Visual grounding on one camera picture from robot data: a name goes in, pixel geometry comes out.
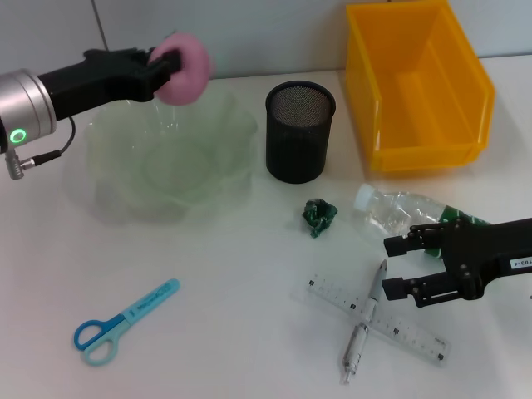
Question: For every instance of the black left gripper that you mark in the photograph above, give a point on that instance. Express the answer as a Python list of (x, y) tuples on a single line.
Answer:
[(104, 79)]

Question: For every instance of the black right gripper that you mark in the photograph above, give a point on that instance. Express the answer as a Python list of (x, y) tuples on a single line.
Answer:
[(469, 253)]

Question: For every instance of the pink toy peach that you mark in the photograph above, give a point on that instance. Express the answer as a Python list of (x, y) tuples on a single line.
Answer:
[(187, 83)]

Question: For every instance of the clear plastic water bottle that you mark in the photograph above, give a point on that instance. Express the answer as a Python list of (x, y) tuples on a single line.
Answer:
[(386, 212)]

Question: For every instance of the green plastic wrapper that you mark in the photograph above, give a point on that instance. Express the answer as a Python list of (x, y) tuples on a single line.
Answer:
[(319, 216)]

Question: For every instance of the transparent plastic ruler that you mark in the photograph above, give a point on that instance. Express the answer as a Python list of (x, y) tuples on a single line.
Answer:
[(399, 328)]

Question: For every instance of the white pen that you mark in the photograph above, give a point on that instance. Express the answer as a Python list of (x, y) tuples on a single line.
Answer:
[(356, 338)]

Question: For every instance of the green glass fruit plate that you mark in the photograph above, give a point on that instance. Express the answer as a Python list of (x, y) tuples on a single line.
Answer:
[(166, 166)]

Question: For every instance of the black mesh pen holder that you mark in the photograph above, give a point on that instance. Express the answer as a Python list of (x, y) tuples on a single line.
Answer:
[(297, 141)]

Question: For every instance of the blue scissors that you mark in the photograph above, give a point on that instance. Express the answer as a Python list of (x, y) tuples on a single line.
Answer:
[(141, 305)]

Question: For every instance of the yellow plastic bin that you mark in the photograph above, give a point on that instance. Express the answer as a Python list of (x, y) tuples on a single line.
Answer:
[(415, 104)]

